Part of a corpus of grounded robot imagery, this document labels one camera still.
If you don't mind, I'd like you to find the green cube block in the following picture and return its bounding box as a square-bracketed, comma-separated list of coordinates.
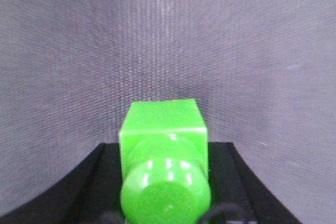
[119, 99, 209, 178]

